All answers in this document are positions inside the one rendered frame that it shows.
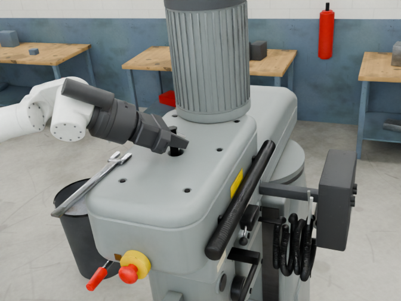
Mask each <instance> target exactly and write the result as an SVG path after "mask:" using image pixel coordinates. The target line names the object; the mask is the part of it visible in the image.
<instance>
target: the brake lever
mask: <svg viewBox="0 0 401 301"><path fill-rule="evenodd" d="M112 263H113V261H111V260H108V261H107V262H106V264H105V265H104V266H103V267H99V268H98V269H97V270H96V272H95V274H94V275H93V276H92V278H91V279H90V280H89V282H88V283H87V285H86V288H87V290H89V291H94V290H95V288H96V287H97V286H98V285H99V283H101V282H102V280H103V279H104V278H105V277H106V275H107V270H108V269H109V267H110V266H111V265H112Z"/></svg>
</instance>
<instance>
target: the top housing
mask: <svg viewBox="0 0 401 301"><path fill-rule="evenodd" d="M162 119H163V120H164V121H165V123H166V125H167V126H168V127H170V126H176V127H177V131H178V132H179V133H181V134H184V135H185V137H186V138H185V139H187V140H188V141H189V144H188V145H187V148H186V149H181V148H180V156H171V151H170V146H168V147H167V149H166V152H165V153H163V154H158V153H154V152H152V151H151V150H150V149H149V148H145V147H142V146H138V145H133V146H132V147H130V148H129V149H128V150H127V151H126V152H125V153H124V154H123V155H122V156H121V157H120V158H119V159H122V158H123V157H124V156H125V155H126V154H128V153H131V154H132V157H131V158H130V159H129V160H128V161H127V162H125V163H124V164H122V165H120V164H118V165H117V166H116V167H115V168H114V169H113V170H112V171H111V172H110V173H109V174H107V175H106V176H105V177H104V178H103V179H102V180H100V181H99V182H98V183H97V184H96V185H95V186H94V187H93V188H92V189H91V190H90V191H89V192H87V193H86V194H85V205H86V207H87V212H88V217H89V220H90V224H91V229H92V233H93V236H94V241H95V245H96V248H97V250H98V252H99V253H100V254H101V255H102V256H103V257H104V258H106V259H107V260H111V261H114V262H119V263H120V261H118V260H115V255H114V254H120V255H121V257H123V255H124V254H125V253H126V252H127V251H130V250H135V251H139V252H141V253H143V254H144V255H145V256H146V257H147V258H148V260H149V262H150V264H151V269H150V270H154V271H159V272H163V273H167V274H173V275H186V274H191V273H193V272H195V271H198V270H199V269H200V268H202V267H203V266H204V265H205V264H206V263H207V261H208V260H209V259H208V258H207V257H206V255H205V252H204V250H205V248H206V246H207V244H208V243H209V240H210V239H211V237H212V235H213V233H214V231H215V230H216V228H217V226H218V217H219V215H222V216H223V215H224V213H225V212H226V210H227V208H228V206H229V204H230V203H231V201H232V199H233V197H234V195H235V193H236V192H237V190H238V188H239V186H240V184H241V183H242V180H243V179H244V177H245V175H246V173H247V172H248V170H249V168H250V166H251V164H252V156H253V155H254V156H257V153H258V152H257V123H256V121H255V119H254V118H253V117H252V116H250V115H247V114H244V115H243V116H241V117H239V118H237V119H234V120H231V121H227V122H221V123H215V124H201V123H196V122H190V121H187V120H185V119H183V118H182V117H180V116H179V115H178V113H177V110H176V109H174V110H171V111H169V112H167V113H166V114H165V115H164V116H163V117H162Z"/></svg>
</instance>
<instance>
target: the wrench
mask: <svg viewBox="0 0 401 301"><path fill-rule="evenodd" d="M120 155H121V154H120V152H118V151H117V152H115V153H114V154H113V155H112V156H111V157H110V158H109V159H108V160H107V162H108V164H107V165H105V166H104V167H103V168H102V169H101V170H100V171H99V172H98V173H96V174H95V175H94V176H93V177H92V178H90V179H89V181H87V182H86V183H85V184H84V185H83V186H81V187H80V188H79V189H78V190H77V191H76V192H75V193H74V194H72V195H71V196H70V197H69V198H68V199H67V200H65V202H63V203H62V204H61V205H60V206H59V207H57V208H56V209H55V210H54V211H53V212H52V213H51V216H52V217H56V218H60V217H61V216H62V215H63V214H64V213H65V212H66V211H67V210H68V209H70V208H71V207H72V206H73V205H74V204H75V203H77V202H78V201H79V200H80V199H81V198H82V197H83V196H84V195H85V194H86V193H87V192H89V191H90V190H91V189H92V188H93V187H94V186H95V185H96V184H97V183H98V182H99V181H100V180H102V179H103V178H104V177H105V176H106V175H107V174H109V173H110V172H111V171H112V170H113V169H114V168H115V167H116V166H117V165H118V164H120V165H122V164H124V163H125V162H127V161H128V160H129V159H130V158H131V157H132V154H131V153H128V154H126V155H125V156H124V157H123V158H122V159H117V158H118V157H119V156H120Z"/></svg>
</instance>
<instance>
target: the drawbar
mask: <svg viewBox="0 0 401 301"><path fill-rule="evenodd" d="M168 128H169V129H170V130H171V132H172V133H174V134H177V127H176V126H170V127H168ZM170 151H171V156H180V150H178V148H175V147H170Z"/></svg>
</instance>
